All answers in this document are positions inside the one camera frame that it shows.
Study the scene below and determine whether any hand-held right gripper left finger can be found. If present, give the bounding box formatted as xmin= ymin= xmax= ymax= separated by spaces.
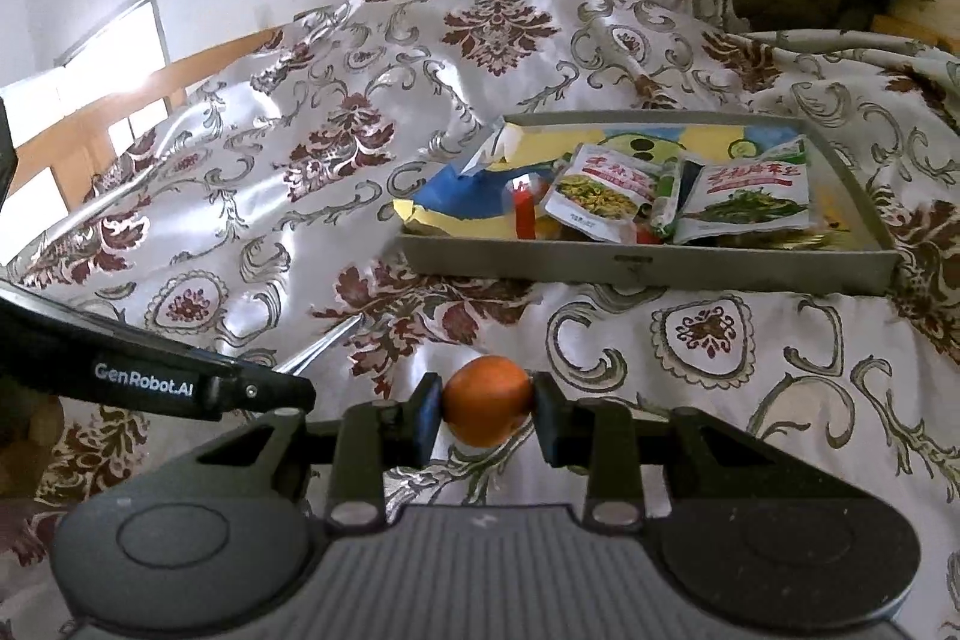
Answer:
xmin=195 ymin=372 xmax=445 ymax=530

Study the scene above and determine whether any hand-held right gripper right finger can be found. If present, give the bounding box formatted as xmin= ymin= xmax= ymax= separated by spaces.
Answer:
xmin=529 ymin=370 xmax=797 ymax=530

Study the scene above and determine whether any tangerine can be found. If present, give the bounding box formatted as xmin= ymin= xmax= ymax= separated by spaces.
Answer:
xmin=442 ymin=355 xmax=535 ymax=447

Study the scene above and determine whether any grey tray with cartoon lining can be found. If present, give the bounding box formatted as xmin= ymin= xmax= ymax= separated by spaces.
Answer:
xmin=394 ymin=111 xmax=901 ymax=296

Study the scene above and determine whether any red sausage stick packet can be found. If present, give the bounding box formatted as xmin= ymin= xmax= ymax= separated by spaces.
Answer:
xmin=510 ymin=179 xmax=539 ymax=240

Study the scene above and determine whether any bean picture snack pouch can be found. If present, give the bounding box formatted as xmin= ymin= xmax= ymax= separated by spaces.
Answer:
xmin=541 ymin=143 xmax=680 ymax=240

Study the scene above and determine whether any green vegetable picture snack pouch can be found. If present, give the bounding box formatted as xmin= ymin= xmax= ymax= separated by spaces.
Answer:
xmin=671 ymin=136 xmax=815 ymax=245

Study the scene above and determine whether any floral satin blanket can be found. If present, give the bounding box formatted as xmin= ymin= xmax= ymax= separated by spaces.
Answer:
xmin=0 ymin=0 xmax=960 ymax=640

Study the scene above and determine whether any wooden bed frame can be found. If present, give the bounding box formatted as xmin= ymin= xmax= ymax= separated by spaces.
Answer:
xmin=0 ymin=0 xmax=960 ymax=214

